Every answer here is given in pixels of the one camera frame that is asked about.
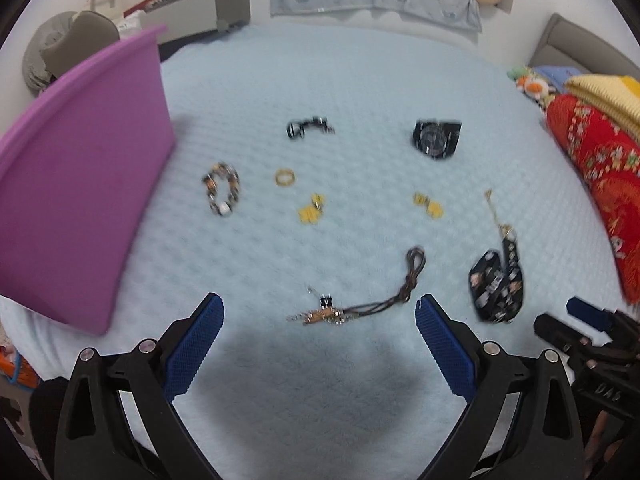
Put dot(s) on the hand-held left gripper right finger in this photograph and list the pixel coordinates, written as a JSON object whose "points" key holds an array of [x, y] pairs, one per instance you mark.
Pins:
{"points": [[442, 345]]}

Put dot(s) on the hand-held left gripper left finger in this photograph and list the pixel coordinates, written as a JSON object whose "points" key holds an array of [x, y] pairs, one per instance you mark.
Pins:
{"points": [[197, 345]]}

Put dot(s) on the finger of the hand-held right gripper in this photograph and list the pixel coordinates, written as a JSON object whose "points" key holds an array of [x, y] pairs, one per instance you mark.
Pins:
{"points": [[586, 311], [552, 329]]}

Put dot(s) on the purple plastic basin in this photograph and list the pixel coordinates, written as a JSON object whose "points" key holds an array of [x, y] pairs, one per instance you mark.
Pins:
{"points": [[80, 180]]}

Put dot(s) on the yellow earring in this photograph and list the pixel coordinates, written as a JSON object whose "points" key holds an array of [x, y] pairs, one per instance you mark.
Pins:
{"points": [[430, 205], [311, 210]]}

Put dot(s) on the red patterned blanket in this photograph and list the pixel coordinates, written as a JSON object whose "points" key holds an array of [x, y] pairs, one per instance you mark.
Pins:
{"points": [[605, 160]]}

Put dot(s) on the orange basket with blue rim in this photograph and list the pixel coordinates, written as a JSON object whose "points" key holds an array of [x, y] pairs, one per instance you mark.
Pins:
{"points": [[17, 367]]}

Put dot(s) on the black wrist watch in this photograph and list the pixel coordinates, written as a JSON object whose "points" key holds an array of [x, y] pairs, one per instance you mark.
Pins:
{"points": [[436, 139]]}

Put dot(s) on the yellow knitted blanket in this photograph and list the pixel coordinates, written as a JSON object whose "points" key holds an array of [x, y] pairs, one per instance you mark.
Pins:
{"points": [[610, 92]]}

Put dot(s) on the small plush toys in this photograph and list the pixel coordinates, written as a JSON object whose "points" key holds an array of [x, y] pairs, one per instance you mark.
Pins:
{"points": [[530, 85]]}

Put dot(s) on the grey headboard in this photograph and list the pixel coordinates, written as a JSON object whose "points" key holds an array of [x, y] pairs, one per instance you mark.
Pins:
{"points": [[575, 45]]}

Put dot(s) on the light blue bed blanket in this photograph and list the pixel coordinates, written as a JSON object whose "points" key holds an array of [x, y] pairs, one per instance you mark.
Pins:
{"points": [[350, 85]]}

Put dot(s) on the grey chair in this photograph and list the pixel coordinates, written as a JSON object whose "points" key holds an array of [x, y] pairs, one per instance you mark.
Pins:
{"points": [[82, 42]]}

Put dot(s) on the grey garment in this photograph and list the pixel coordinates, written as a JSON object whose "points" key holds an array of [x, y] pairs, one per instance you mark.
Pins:
{"points": [[37, 55]]}

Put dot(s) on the grey desk with clutter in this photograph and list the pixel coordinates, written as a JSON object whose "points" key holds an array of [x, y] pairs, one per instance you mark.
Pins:
{"points": [[200, 10]]}

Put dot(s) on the white tote bag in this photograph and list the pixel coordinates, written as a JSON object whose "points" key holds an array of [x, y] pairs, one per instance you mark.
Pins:
{"points": [[105, 2]]}

